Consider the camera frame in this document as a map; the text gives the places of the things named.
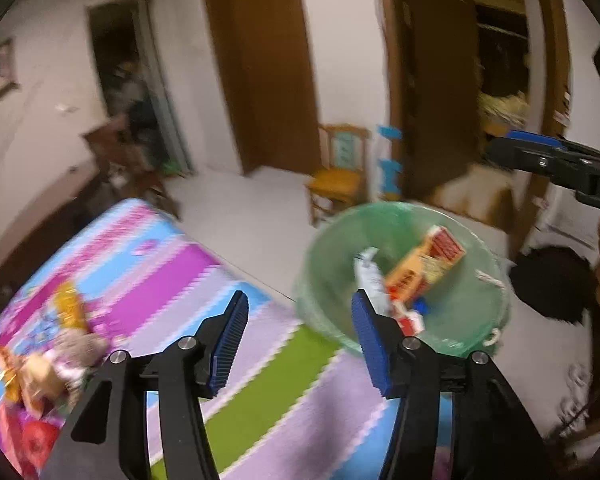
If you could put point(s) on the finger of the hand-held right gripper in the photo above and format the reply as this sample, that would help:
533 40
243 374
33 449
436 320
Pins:
530 160
527 136

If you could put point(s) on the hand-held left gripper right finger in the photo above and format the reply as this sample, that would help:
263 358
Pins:
372 350

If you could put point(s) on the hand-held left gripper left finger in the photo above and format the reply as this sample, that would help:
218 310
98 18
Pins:
227 350

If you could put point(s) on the red white carton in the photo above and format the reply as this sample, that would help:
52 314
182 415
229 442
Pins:
411 322

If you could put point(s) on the small blue item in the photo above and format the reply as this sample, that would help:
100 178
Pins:
421 306

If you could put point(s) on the bin with green bag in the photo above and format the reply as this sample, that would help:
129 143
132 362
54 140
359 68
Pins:
340 240

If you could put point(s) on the red white cigarette box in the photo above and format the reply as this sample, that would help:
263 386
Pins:
445 247

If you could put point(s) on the striped floral tablecloth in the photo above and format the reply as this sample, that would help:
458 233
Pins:
260 360

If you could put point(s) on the cardboard box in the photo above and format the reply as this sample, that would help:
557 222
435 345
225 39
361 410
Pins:
475 195

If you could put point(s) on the open wooden door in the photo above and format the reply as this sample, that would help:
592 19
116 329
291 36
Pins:
440 90

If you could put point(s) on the black fuzzy object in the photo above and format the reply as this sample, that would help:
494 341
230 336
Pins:
550 282

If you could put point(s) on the blue paper tag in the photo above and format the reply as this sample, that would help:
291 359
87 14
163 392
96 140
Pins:
390 177
389 132

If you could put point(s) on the yellow plastic packet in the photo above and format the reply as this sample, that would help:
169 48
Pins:
69 305

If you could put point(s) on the yellow wooden chair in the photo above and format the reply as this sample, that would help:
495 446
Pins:
337 180

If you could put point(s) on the red apple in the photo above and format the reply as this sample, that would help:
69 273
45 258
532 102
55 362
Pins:
41 442

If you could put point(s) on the dark wooden chair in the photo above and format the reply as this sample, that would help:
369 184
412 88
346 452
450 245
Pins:
125 155

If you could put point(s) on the dark wooden dining table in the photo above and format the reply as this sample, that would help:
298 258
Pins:
40 210

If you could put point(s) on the brown wooden door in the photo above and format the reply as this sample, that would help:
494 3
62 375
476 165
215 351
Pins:
260 60

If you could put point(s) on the sliding glass door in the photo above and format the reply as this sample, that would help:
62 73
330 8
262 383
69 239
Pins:
130 80

